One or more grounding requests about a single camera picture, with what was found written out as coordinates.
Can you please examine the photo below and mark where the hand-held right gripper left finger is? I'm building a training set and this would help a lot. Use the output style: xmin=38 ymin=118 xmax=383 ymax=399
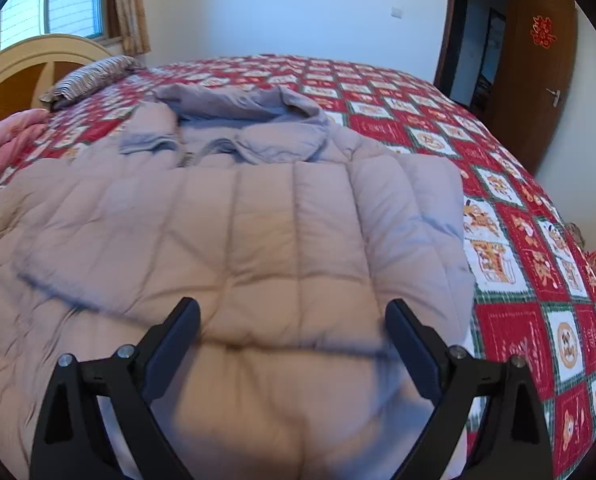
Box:
xmin=28 ymin=297 xmax=201 ymax=480

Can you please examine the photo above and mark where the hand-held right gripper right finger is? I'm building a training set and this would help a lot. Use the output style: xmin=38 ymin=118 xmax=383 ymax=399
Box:
xmin=385 ymin=298 xmax=553 ymax=480

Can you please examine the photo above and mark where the red checkered printed bedspread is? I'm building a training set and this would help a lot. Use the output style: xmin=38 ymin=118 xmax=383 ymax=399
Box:
xmin=8 ymin=54 xmax=596 ymax=480

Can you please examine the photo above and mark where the pink quilt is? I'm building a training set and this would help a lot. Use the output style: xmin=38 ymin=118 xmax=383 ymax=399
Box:
xmin=0 ymin=108 xmax=52 ymax=197

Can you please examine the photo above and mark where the striped pillow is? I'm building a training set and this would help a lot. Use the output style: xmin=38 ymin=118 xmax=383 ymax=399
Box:
xmin=43 ymin=56 xmax=147 ymax=109

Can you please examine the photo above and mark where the brown wooden door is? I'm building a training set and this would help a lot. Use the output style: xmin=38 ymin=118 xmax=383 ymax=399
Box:
xmin=488 ymin=0 xmax=578 ymax=162

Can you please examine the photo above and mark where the cream wooden headboard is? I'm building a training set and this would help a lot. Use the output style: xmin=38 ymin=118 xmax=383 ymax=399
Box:
xmin=0 ymin=33 xmax=114 ymax=126

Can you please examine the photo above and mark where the beige patterned curtain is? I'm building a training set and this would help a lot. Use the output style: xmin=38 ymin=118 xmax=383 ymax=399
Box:
xmin=109 ymin=0 xmax=151 ymax=59

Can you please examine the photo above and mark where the red paper door decoration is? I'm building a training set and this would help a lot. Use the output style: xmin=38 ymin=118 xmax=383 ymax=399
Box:
xmin=530 ymin=16 xmax=556 ymax=49

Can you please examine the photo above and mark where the window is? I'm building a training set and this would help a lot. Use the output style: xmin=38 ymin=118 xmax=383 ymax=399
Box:
xmin=0 ymin=0 xmax=114 ymax=53

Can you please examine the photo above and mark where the brown door frame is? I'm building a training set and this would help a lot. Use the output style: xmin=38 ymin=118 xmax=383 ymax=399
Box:
xmin=434 ymin=0 xmax=521 ymax=94

